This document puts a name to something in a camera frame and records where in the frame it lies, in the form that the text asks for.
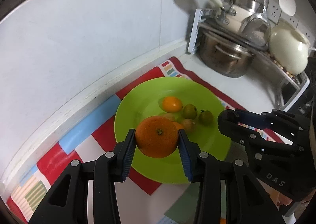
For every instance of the metal dish rack shelf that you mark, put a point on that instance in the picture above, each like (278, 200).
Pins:
(290, 87)

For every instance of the large orange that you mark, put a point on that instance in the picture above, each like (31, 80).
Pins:
(156, 137)

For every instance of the yellow orange citrus fruit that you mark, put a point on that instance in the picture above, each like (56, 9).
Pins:
(171, 104)

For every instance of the small orange mandarin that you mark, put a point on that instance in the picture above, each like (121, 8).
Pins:
(178, 126)

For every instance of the cream ceramic jar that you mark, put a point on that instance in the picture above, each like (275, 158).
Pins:
(289, 47)

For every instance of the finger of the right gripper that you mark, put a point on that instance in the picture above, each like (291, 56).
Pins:
(229, 126)
(253, 120)

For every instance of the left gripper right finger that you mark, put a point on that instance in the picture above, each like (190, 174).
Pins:
(246, 199)

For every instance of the green plate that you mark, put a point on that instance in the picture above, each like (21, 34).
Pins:
(152, 108)

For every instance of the black knife block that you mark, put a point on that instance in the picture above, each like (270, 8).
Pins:
(303, 106)

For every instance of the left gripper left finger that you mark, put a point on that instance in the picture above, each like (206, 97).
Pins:
(67, 199)

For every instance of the pale yellow fruit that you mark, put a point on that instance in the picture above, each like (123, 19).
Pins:
(169, 116)
(188, 125)

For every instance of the colourful patchwork table mat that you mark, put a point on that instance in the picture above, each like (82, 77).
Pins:
(139, 199)

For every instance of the white rice paddle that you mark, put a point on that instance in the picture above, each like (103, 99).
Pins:
(288, 6)

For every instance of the steel pot under rack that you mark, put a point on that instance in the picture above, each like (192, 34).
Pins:
(224, 56)

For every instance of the green tomato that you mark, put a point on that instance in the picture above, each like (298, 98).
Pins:
(190, 111)
(206, 117)

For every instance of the metal spatula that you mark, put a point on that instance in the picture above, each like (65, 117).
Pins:
(256, 27)

